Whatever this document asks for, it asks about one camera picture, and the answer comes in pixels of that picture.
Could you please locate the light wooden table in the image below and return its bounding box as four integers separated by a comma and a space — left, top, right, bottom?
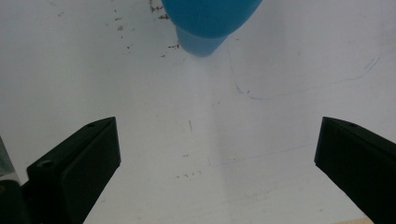
331, 217, 370, 224

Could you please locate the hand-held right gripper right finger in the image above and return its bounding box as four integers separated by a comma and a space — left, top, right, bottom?
313, 116, 396, 224

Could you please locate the white paper sheet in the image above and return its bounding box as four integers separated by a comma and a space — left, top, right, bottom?
0, 0, 396, 224

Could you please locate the blue plastic container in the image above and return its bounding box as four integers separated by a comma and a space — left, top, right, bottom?
161, 0, 264, 58

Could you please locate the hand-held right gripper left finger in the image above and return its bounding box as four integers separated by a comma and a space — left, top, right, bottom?
21, 116, 122, 224

